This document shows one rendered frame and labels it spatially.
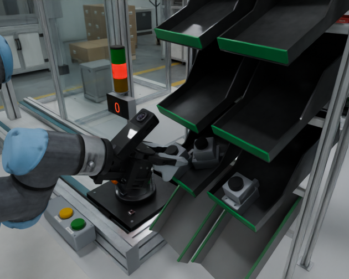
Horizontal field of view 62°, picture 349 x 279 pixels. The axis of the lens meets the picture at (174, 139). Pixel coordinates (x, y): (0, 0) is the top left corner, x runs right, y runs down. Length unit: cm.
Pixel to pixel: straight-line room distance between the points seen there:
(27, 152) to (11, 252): 66
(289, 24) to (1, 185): 53
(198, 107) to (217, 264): 38
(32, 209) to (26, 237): 57
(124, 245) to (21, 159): 47
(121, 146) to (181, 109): 16
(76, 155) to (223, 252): 43
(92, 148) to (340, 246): 87
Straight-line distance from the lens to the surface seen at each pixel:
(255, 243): 73
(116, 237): 90
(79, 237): 94
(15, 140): 49
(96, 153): 53
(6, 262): 109
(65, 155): 50
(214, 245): 78
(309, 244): 97
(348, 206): 131
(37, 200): 56
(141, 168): 60
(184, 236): 80
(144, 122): 57
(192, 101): 65
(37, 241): 111
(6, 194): 54
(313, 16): 55
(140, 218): 93
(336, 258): 109
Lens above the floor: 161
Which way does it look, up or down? 29 degrees down
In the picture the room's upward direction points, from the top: straight up
